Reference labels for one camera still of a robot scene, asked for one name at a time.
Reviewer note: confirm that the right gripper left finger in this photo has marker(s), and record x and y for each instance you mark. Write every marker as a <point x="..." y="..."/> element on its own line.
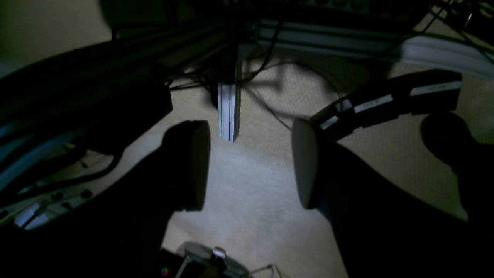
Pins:
<point x="118" y="233"/>

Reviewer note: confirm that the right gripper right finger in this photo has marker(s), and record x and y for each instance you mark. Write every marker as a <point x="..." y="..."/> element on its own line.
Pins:
<point x="381" y="230"/>

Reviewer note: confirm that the white table leg post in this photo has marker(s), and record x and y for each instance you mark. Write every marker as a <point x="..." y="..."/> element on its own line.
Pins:
<point x="229" y="97"/>

